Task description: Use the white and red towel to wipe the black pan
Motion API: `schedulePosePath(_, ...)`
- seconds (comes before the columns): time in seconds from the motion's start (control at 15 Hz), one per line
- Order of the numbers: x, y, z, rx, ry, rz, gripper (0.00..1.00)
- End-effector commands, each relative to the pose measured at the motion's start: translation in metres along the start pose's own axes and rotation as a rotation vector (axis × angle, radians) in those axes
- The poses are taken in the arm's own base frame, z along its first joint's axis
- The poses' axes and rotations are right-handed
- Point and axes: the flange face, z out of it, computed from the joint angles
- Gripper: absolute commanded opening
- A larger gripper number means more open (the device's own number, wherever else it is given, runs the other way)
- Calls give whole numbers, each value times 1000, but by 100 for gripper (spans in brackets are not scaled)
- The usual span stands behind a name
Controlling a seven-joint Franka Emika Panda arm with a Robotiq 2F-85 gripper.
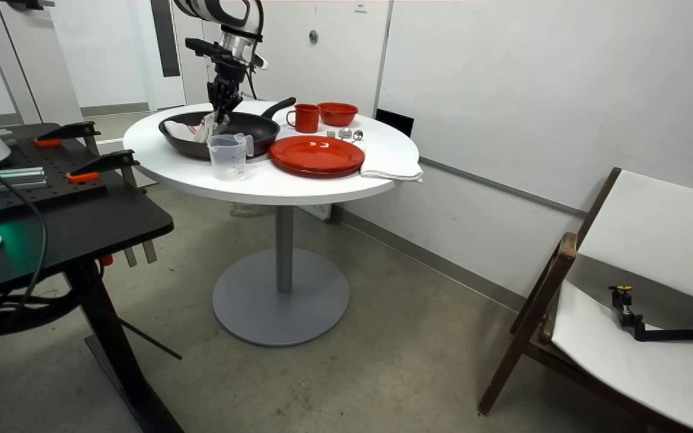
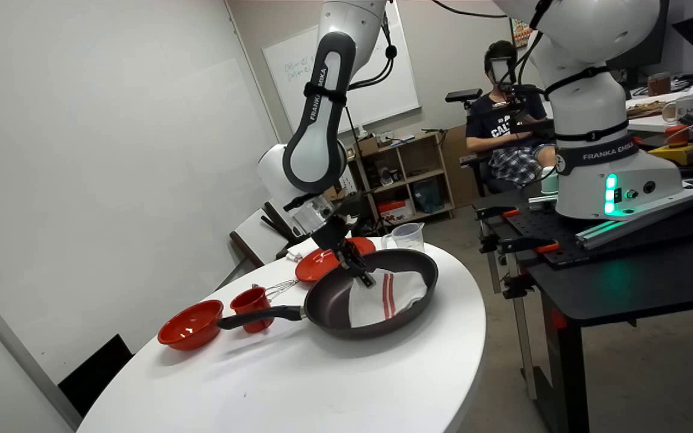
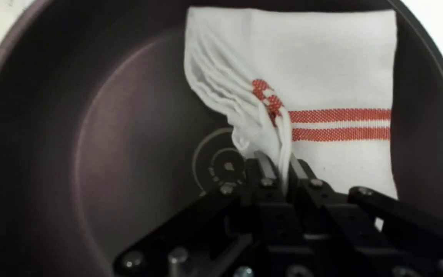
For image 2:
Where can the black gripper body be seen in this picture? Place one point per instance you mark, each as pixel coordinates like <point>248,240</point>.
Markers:
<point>338,232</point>

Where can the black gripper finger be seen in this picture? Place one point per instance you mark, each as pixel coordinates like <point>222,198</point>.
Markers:
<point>353,265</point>
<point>361,259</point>

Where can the white towel with red stripes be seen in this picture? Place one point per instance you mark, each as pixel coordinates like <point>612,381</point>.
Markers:
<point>395,295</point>

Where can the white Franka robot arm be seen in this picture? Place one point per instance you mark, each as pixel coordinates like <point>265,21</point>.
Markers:
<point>596,96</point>

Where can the black frying pan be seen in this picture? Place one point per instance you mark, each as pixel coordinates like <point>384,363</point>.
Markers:
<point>330,307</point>

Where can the plain white cloth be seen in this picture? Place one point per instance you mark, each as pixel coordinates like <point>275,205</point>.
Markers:
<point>305,247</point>

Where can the red plate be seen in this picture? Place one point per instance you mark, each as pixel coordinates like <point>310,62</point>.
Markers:
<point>314,265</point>

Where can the clear plastic measuring cup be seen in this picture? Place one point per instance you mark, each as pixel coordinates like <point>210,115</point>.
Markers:
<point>408,236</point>

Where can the metal utensil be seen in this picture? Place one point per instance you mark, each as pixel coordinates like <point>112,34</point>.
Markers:
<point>275,285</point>

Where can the wooden cubby shelf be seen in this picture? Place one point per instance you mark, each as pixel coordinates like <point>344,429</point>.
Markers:
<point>408,178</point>

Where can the red mug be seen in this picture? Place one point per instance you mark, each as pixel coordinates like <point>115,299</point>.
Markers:
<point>248,301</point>

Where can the large brown cardboard box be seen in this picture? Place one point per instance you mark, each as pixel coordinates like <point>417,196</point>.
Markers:
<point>455,172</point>

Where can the whiteboard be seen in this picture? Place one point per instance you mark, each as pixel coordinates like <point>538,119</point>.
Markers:
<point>395,79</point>

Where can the red bowl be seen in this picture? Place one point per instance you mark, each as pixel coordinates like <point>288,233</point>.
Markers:
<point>190,325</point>

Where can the seated person in dark shirt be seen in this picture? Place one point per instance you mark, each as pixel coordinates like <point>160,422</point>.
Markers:
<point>498,127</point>

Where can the black robot desk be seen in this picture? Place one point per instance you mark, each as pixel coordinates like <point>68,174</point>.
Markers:
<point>643,271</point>

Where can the white round pedestal table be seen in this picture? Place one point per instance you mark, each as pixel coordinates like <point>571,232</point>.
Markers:
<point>411,375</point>

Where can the silver aluminium rail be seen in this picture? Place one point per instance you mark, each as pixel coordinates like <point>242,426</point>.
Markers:
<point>643,212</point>

